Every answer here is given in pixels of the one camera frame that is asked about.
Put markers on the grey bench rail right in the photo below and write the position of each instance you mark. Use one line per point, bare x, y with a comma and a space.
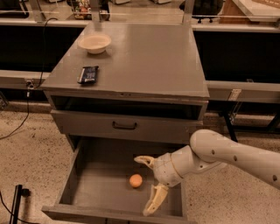
232, 91

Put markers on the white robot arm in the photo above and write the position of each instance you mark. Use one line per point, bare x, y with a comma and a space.
206, 150

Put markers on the dark blue snack packet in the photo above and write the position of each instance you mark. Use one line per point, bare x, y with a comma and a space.
88, 75

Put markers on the grey bench rail left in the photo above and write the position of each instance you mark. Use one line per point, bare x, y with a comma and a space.
21, 79

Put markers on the open grey middle drawer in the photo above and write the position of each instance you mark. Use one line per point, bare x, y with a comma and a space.
97, 189

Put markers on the black stand bottom left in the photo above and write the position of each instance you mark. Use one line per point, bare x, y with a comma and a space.
19, 193

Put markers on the grey drawer cabinet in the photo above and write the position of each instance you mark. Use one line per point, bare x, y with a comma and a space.
148, 70

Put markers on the black drawer handle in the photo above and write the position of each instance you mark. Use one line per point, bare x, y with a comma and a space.
119, 126

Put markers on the grey top drawer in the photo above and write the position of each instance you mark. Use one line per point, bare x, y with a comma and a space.
151, 129

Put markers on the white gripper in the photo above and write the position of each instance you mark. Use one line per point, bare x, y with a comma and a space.
163, 170

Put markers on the white bowl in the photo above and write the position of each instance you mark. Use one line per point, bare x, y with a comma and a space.
95, 43

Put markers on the orange fruit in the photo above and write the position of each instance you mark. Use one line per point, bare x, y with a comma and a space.
135, 180

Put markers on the black stand leg right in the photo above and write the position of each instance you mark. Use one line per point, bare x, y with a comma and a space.
230, 127

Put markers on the grey bench rail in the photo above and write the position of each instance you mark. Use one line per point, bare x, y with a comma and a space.
21, 79
232, 91

